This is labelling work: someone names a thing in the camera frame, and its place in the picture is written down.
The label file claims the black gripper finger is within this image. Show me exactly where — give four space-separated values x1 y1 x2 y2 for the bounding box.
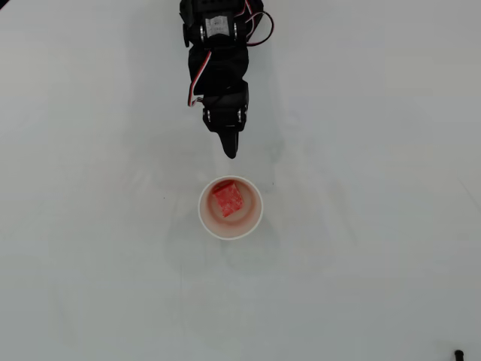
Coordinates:
216 129 241 160

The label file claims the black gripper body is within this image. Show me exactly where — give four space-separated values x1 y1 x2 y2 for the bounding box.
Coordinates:
186 44 251 135

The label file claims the red foam cube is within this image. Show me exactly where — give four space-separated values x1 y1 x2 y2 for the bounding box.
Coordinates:
210 180 245 219

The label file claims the tan paper cup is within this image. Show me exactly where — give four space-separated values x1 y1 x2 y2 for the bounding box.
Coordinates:
197 174 265 241

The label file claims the gripper servo cable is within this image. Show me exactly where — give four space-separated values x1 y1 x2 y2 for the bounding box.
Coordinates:
186 50 213 108

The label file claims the looped wrist servo cable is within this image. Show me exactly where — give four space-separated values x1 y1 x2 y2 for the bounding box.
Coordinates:
240 1 276 48

